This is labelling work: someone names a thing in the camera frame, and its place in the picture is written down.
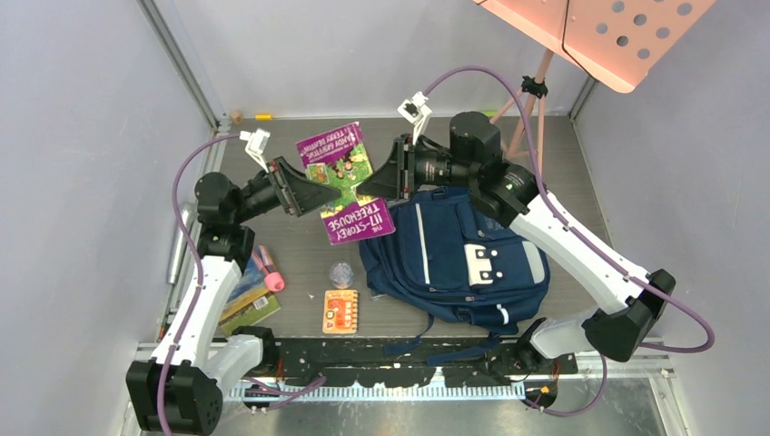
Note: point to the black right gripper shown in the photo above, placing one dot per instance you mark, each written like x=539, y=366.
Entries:
x=396, y=178

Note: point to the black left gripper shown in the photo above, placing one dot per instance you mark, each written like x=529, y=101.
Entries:
x=301, y=194

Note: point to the purple treehouse book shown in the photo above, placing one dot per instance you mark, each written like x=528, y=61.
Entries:
x=338, y=158

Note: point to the navy blue backpack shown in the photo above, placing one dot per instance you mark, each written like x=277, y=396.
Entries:
x=459, y=266

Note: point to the landscape cover book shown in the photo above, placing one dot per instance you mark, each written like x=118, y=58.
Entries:
x=249, y=303

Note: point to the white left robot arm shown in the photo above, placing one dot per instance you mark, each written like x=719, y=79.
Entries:
x=181, y=388

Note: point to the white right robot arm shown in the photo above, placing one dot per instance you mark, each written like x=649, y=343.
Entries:
x=628, y=299

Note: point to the pink highlighter marker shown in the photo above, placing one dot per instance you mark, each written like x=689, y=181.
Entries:
x=264, y=263

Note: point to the small wooden block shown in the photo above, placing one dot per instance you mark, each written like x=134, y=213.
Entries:
x=236, y=117

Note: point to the silver metal cylinder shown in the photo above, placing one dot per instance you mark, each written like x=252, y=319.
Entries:
x=187, y=211

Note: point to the orange spiral notepad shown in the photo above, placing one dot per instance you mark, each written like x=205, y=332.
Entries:
x=340, y=312

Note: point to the pink music stand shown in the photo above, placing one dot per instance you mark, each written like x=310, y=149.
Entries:
x=622, y=45

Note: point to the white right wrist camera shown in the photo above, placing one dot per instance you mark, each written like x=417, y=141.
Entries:
x=416, y=111

